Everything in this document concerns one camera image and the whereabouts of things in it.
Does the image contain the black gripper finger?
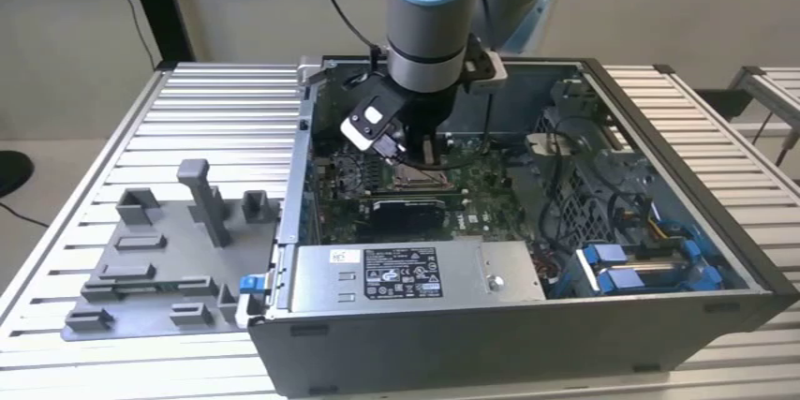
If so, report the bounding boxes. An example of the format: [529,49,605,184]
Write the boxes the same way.
[418,133,439,168]

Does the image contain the CPU socket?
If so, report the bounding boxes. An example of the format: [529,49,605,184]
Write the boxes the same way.
[389,165,455,192]

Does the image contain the green motherboard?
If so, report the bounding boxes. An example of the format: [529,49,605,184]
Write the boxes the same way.
[309,135,538,249]

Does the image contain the metal drive cage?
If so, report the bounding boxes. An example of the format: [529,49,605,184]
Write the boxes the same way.
[505,104,657,251]

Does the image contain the black power supply label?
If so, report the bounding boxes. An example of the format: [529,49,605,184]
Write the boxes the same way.
[362,247,442,301]

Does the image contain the silver power supply unit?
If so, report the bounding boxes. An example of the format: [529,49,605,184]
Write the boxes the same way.
[287,239,546,315]

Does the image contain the blue disk carrier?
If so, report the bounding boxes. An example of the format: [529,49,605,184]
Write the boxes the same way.
[595,264,726,296]
[573,243,705,274]

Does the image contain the grey parts rack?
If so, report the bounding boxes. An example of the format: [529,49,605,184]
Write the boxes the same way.
[58,158,282,343]

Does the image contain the aluminium side table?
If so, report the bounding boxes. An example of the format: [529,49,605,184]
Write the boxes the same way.
[727,65,800,141]

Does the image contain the black round chair base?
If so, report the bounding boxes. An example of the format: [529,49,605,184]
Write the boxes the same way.
[0,150,33,199]

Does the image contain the black camera cable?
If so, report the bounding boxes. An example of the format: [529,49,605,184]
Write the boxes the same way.
[389,90,494,171]

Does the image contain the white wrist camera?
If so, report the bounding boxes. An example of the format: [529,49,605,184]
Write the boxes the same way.
[338,75,410,156]

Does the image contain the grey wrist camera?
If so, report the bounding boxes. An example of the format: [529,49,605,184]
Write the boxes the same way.
[462,37,507,95]

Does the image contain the black metal post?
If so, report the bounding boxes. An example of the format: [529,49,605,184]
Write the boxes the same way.
[121,0,197,63]

